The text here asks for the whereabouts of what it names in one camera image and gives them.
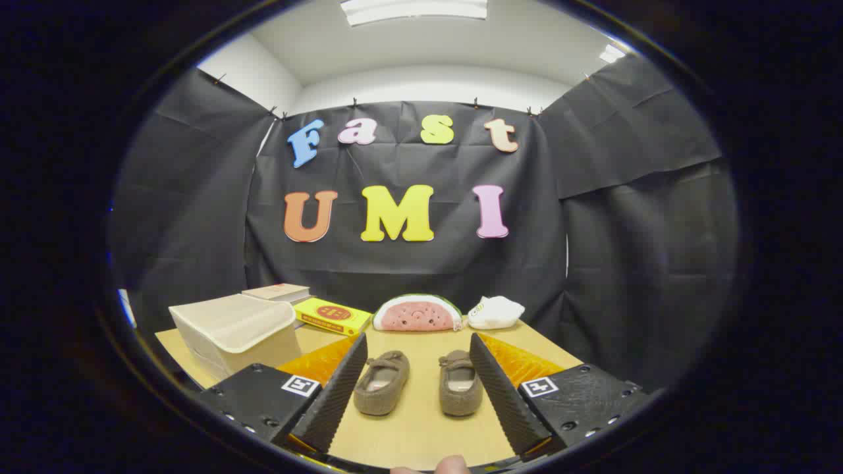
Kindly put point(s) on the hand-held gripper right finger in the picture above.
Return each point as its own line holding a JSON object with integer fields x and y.
{"x": 504, "y": 395}

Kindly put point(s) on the watermelon slice plush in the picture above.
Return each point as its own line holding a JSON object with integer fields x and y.
{"x": 416, "y": 316}

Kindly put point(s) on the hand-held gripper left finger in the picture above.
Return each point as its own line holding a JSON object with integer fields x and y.
{"x": 336, "y": 388}

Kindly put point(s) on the cream fabric storage box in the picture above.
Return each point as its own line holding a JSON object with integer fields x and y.
{"x": 230, "y": 329}

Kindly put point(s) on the beige book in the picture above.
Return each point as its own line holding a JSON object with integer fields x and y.
{"x": 276, "y": 291}

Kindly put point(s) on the brown fuzzy shoe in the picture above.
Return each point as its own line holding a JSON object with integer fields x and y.
{"x": 380, "y": 388}
{"x": 459, "y": 388}

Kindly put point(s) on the white plush toy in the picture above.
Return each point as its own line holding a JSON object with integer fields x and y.
{"x": 495, "y": 313}

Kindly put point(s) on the long ceiling light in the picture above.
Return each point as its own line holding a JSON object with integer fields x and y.
{"x": 415, "y": 9}

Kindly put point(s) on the yellow book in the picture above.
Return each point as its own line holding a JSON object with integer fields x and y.
{"x": 329, "y": 315}

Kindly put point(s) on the black backdrop cloth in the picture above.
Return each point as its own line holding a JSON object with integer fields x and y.
{"x": 197, "y": 230}

